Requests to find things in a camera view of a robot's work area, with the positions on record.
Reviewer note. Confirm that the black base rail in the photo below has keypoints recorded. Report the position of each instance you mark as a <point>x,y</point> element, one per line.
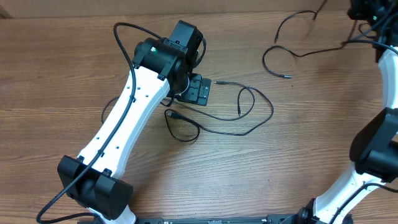
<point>270,219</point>

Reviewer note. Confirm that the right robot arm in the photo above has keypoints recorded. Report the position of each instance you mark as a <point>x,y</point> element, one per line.
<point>373,152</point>

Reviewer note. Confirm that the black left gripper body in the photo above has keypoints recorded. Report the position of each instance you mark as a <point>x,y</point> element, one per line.
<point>191,93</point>

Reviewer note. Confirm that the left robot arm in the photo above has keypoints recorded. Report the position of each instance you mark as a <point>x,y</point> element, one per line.
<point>161,67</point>

